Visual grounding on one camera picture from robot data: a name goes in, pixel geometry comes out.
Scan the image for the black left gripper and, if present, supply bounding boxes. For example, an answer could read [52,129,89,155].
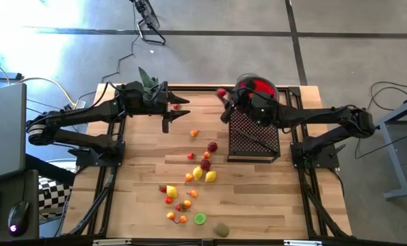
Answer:
[116,81,192,135]

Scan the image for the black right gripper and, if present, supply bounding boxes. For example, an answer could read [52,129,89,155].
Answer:
[221,87,279,128]

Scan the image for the red grey collapsible colander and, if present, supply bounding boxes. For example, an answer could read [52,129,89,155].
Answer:
[235,72,280,103]

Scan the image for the black perforated metal shelf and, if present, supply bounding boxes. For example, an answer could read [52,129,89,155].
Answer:
[226,102,281,163]

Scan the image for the green toy kiwi half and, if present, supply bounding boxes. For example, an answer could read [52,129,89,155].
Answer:
[193,212,208,226]

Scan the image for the potted aloe plant white pot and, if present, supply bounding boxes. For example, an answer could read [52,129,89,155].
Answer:
[137,66,160,100]

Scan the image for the white yellow power plugs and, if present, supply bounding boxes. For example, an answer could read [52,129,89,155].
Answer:
[64,100,87,112]

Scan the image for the black floor fan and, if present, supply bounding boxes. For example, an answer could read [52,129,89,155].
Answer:
[129,0,167,46]

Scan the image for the brown whole toy kiwi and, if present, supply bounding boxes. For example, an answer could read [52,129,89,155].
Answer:
[213,221,231,238]

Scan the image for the black white checkered board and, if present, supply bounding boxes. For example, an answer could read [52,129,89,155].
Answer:
[38,176,73,219]

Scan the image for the black desk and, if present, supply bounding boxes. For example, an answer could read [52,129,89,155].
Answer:
[0,169,40,242]

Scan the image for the dark floor power strip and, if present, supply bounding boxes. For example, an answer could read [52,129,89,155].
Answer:
[0,70,23,81]

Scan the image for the grey desk top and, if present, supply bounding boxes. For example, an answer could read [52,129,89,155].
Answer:
[0,83,27,182]

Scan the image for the grey metal table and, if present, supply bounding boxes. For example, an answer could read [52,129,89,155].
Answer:
[362,94,407,201]

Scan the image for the yellow extension cable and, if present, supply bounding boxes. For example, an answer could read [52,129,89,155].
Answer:
[0,56,77,126]

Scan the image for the black looped floor cable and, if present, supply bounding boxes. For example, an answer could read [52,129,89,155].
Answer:
[355,81,407,160]

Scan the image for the silver metal bracket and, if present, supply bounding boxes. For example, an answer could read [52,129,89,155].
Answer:
[92,238,132,246]
[284,240,323,246]

